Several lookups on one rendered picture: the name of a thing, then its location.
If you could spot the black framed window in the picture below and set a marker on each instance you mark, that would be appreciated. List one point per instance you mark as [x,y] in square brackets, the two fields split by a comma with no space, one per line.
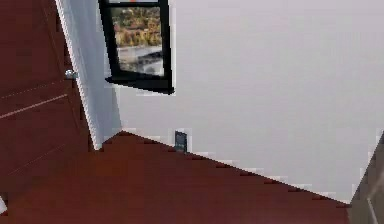
[138,46]

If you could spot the silver round door knob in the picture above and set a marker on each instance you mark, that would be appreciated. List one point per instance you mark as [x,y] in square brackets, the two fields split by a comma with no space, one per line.
[69,74]

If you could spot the small dark wall outlet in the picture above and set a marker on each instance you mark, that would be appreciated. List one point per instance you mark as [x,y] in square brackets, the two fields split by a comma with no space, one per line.
[180,141]

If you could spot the dark red room door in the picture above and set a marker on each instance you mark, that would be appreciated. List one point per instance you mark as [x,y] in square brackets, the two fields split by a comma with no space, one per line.
[33,83]

